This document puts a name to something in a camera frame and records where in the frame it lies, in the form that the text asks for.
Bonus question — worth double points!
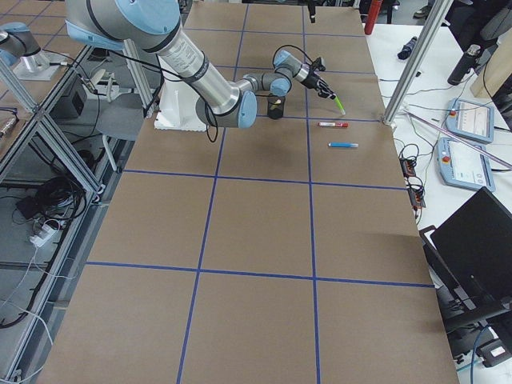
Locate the white pedestal column base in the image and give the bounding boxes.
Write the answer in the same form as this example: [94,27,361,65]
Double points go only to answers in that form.
[154,58,206,132]

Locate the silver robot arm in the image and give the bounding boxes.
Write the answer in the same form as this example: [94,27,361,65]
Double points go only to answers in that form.
[65,0,338,128]

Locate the red cylinder bottle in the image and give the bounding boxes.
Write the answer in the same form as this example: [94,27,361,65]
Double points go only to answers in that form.
[364,0,382,35]

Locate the blue teach pendant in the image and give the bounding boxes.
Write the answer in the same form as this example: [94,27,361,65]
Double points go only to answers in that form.
[437,138,496,192]
[446,98,494,144]

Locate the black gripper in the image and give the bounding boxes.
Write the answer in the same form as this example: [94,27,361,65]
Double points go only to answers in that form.
[301,0,337,100]

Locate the upper blue teach pendant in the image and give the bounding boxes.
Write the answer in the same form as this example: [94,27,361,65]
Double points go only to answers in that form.
[446,98,494,144]

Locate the lower blue teach pendant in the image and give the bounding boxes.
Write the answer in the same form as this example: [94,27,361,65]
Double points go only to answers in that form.
[437,138,496,192]

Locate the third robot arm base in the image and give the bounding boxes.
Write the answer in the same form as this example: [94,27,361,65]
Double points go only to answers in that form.
[1,22,60,81]

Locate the grey office chair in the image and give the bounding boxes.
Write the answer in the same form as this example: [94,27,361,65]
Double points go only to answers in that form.
[96,67,146,173]

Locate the red white marker pen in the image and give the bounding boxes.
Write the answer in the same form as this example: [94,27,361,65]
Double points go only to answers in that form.
[317,122,349,128]

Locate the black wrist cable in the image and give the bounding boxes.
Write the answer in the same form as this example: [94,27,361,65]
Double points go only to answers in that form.
[272,46,321,75]

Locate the green highlighter pen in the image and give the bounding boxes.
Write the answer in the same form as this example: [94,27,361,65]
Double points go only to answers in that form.
[332,94,346,116]

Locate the orange black circuit board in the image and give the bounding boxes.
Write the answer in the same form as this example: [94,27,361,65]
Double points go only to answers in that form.
[399,158,417,178]

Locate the yellow highlighter pen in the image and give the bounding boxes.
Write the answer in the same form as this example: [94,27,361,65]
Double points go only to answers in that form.
[270,100,281,110]

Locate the black water bottle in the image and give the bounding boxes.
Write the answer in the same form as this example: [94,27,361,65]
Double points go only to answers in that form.
[447,44,482,86]

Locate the blue marker pen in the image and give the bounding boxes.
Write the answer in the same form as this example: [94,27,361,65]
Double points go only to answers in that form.
[328,142,359,149]

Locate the black laptop on stand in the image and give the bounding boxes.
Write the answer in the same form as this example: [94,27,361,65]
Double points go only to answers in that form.
[418,186,512,335]

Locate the aluminium frame post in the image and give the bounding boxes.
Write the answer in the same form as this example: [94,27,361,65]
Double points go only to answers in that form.
[382,0,453,126]

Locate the black mesh pen cup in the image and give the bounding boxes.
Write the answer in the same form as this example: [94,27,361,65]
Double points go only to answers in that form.
[266,94,286,120]

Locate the folded dark blue umbrella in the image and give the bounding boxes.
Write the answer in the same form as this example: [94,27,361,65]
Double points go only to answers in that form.
[397,36,418,60]

